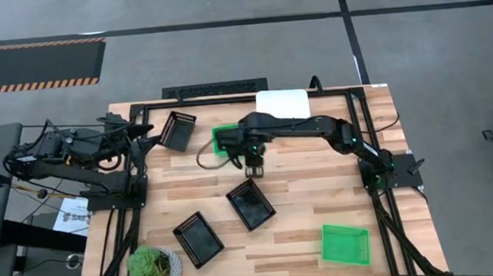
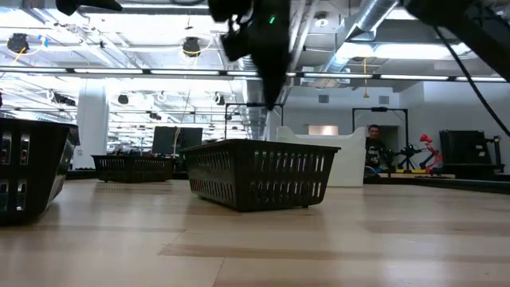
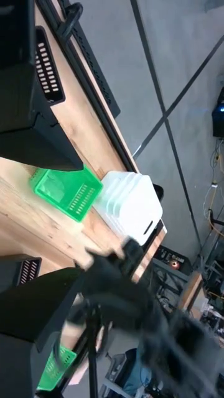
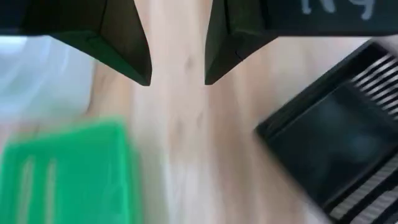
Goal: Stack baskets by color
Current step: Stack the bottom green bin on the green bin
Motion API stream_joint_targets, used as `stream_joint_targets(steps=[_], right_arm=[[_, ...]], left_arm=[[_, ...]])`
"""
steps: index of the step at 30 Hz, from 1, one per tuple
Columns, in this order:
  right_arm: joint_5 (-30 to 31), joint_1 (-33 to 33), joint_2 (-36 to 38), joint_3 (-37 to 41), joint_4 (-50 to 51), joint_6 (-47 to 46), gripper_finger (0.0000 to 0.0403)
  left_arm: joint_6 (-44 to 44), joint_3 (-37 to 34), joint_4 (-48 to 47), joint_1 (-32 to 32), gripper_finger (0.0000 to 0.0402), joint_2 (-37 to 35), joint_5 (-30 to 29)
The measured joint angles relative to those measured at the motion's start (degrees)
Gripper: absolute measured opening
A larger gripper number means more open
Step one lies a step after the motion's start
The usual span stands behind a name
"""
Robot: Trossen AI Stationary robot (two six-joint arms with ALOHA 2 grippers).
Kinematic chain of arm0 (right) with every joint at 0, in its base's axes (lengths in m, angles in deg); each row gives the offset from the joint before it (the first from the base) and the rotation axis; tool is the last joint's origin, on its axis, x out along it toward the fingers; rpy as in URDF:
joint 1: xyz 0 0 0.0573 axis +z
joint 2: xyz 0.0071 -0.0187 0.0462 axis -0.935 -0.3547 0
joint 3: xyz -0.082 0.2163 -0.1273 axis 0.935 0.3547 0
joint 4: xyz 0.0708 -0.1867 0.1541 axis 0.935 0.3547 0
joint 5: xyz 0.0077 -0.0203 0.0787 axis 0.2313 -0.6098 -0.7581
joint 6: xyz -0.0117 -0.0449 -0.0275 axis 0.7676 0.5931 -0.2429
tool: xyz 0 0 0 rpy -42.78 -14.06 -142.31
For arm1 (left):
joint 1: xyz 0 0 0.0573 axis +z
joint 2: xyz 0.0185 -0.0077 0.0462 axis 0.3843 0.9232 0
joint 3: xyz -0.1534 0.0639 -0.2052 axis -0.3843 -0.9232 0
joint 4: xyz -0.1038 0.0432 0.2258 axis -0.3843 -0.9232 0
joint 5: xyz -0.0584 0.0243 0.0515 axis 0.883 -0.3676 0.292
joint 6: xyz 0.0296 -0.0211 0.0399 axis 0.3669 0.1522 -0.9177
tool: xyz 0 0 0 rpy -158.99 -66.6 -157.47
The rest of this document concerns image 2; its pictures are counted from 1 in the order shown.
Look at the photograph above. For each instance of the person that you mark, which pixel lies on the person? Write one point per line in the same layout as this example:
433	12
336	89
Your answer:
373	147

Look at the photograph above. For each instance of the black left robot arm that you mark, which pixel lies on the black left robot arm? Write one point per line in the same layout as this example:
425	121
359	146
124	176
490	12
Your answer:
75	5

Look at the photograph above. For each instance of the white pillar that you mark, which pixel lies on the white pillar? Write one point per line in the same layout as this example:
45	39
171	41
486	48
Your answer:
91	123

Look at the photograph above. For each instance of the white plastic bin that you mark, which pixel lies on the white plastic bin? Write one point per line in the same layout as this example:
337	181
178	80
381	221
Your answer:
342	159

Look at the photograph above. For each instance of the red robot arm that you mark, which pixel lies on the red robot arm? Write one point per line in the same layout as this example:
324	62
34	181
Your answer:
432	153

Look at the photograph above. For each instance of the black equipment box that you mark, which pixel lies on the black equipment box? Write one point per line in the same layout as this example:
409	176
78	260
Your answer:
464	151

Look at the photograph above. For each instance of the silver ventilation duct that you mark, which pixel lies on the silver ventilation duct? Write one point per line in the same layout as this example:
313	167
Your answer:
370	16

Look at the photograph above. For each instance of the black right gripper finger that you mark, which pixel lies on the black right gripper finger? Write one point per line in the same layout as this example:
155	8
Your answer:
274	89

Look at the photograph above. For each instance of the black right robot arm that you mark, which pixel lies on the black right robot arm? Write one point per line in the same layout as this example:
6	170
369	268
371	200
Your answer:
478	36

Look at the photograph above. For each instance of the black monitor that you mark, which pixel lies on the black monitor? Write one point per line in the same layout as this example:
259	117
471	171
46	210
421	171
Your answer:
167	139

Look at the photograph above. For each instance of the black slotted plastic basket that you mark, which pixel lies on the black slotted plastic basket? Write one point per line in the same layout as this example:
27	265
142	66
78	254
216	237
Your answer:
259	175
131	169
36	167

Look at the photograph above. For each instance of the black background robot arm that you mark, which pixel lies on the black background robot arm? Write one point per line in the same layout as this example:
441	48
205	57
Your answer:
402	153

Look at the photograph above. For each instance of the black gantry frame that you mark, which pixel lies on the black gantry frame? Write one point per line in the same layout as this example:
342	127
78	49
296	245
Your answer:
406	119

